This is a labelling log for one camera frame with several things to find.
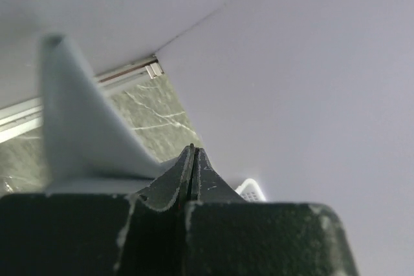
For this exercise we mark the grey pillowcase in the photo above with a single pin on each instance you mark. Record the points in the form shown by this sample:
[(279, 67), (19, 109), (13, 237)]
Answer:
[(88, 147)]

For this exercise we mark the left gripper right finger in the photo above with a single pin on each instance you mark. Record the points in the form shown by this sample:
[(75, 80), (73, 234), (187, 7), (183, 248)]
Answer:
[(227, 235)]

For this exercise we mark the white plastic basket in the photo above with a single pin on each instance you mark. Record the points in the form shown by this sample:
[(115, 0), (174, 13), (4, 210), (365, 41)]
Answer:
[(250, 191)]

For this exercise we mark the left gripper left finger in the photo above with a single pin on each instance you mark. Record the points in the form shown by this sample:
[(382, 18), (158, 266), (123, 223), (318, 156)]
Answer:
[(95, 234)]

